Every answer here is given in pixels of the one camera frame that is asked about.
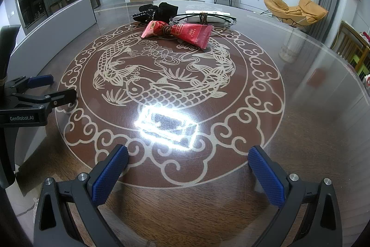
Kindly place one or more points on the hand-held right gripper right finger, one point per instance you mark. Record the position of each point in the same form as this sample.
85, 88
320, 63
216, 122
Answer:
266, 174

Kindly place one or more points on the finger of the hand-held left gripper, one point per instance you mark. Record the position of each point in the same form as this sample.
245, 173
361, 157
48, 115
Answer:
43, 80
65, 97

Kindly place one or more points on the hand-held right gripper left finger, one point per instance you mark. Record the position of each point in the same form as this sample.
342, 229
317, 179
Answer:
111, 174

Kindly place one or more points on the brown patterned glass desktop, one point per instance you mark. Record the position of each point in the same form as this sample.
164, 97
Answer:
303, 134

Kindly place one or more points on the dark curved object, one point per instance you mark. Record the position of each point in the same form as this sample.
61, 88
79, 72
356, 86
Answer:
7, 47

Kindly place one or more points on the grey panel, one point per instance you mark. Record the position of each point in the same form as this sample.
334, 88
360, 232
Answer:
57, 21

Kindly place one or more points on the dark glass sliding door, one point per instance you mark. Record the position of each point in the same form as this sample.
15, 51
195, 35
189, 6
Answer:
31, 6

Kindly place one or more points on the black white patterned hair band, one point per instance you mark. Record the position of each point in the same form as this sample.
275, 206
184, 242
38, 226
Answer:
141, 16

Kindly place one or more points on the black cloth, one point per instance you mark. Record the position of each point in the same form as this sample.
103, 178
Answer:
147, 8
166, 11

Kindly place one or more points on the red snack packet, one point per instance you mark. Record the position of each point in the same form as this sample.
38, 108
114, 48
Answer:
190, 33

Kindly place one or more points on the wooden chair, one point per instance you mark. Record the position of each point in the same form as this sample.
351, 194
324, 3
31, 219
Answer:
344, 38

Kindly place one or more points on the white flat box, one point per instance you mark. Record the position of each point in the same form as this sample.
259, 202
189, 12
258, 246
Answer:
219, 15

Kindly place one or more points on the orange lounge chair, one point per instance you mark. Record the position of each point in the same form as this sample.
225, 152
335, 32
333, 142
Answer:
313, 8
274, 2

